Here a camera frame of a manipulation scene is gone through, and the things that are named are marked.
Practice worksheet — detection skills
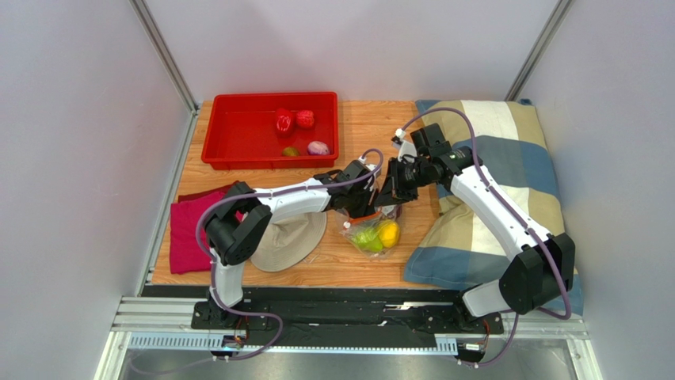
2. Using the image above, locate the red fake strawberry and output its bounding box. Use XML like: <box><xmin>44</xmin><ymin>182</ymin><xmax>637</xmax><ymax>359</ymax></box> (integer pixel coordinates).
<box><xmin>295</xmin><ymin>110</ymin><xmax>315</xmax><ymax>130</ymax></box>

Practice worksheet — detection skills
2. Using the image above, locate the brown fake kiwi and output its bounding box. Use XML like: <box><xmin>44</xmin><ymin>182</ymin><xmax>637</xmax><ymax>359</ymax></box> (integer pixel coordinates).
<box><xmin>281</xmin><ymin>146</ymin><xmax>301</xmax><ymax>157</ymax></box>

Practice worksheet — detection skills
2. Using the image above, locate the beige bucket hat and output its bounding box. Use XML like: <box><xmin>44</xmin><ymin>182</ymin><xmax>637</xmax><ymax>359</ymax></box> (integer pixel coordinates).
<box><xmin>250</xmin><ymin>212</ymin><xmax>327</xmax><ymax>272</ymax></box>

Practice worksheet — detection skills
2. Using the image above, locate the yellow fake lemon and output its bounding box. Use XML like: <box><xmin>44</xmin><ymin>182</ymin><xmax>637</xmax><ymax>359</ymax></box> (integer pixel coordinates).
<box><xmin>376</xmin><ymin>219</ymin><xmax>400</xmax><ymax>249</ymax></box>

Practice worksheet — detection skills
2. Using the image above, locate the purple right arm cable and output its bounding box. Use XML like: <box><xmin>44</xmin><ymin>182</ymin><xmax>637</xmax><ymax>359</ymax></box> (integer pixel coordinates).
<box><xmin>395</xmin><ymin>107</ymin><xmax>573</xmax><ymax>368</ymax></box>

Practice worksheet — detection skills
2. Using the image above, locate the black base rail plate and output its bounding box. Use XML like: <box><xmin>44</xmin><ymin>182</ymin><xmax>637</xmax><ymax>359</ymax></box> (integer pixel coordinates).
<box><xmin>141</xmin><ymin>285</ymin><xmax>505</xmax><ymax>348</ymax></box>

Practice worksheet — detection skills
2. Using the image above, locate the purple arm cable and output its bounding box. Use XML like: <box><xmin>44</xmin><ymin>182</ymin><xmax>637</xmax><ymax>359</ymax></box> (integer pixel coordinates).
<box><xmin>128</xmin><ymin>147</ymin><xmax>385</xmax><ymax>375</ymax></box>
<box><xmin>395</xmin><ymin>107</ymin><xmax>573</xmax><ymax>368</ymax></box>

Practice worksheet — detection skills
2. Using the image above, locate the pink fake onion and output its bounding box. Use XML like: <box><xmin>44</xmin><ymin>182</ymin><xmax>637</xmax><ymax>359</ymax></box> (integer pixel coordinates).
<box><xmin>307</xmin><ymin>141</ymin><xmax>331</xmax><ymax>156</ymax></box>

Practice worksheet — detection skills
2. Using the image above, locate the clear zip top bag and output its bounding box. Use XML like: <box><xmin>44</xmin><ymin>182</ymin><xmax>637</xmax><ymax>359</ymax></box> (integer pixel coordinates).
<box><xmin>337</xmin><ymin>205</ymin><xmax>402</xmax><ymax>259</ymax></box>

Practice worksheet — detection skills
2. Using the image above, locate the checkered blue beige pillow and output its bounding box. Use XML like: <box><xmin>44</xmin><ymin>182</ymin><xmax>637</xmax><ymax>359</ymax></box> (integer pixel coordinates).
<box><xmin>403</xmin><ymin>101</ymin><xmax>583</xmax><ymax>319</ymax></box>

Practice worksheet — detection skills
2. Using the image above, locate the red plastic bin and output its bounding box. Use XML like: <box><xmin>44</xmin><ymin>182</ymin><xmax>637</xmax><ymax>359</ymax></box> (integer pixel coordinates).
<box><xmin>201</xmin><ymin>92</ymin><xmax>340</xmax><ymax>170</ymax></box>

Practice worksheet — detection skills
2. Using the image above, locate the red fake bell pepper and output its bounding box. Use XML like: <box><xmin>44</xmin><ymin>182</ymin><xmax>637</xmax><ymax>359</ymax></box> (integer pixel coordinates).
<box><xmin>275</xmin><ymin>108</ymin><xmax>295</xmax><ymax>138</ymax></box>

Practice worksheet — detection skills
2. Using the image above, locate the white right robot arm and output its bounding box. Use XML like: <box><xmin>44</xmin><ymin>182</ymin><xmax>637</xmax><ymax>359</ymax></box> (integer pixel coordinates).
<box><xmin>376</xmin><ymin>123</ymin><xmax>575</xmax><ymax>319</ymax></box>

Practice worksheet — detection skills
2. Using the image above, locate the aluminium frame rail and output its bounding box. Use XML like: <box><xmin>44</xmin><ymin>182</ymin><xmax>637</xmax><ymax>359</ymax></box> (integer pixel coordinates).
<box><xmin>95</xmin><ymin>286</ymin><xmax>602</xmax><ymax>379</ymax></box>

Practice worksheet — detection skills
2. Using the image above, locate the magenta folded cloth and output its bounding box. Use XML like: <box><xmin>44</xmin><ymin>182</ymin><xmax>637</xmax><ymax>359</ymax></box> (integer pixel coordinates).
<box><xmin>169</xmin><ymin>193</ymin><xmax>226</xmax><ymax>275</ymax></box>

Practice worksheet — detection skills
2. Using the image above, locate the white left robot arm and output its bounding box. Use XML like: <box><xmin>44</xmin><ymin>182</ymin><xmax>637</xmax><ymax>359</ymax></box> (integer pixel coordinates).
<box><xmin>195</xmin><ymin>158</ymin><xmax>381</xmax><ymax>312</ymax></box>

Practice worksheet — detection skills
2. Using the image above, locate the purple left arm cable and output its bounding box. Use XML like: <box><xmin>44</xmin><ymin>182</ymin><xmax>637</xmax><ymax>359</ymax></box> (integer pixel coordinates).
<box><xmin>128</xmin><ymin>147</ymin><xmax>385</xmax><ymax>375</ymax></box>

